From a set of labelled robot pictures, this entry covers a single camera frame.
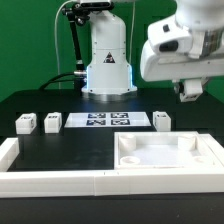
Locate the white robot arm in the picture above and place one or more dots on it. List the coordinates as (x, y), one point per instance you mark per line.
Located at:
(109, 74)

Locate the white sheet with fiducial tags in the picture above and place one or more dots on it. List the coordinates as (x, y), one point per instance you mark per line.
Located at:
(107, 119)

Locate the white square tabletop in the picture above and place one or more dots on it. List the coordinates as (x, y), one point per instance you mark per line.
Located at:
(154, 150)

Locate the white U-shaped fence wall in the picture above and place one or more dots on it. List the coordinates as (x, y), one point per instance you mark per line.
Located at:
(108, 182)

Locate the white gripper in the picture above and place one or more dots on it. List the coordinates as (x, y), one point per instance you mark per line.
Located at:
(165, 57)

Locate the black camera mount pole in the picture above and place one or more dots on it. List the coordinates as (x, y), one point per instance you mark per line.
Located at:
(80, 68)

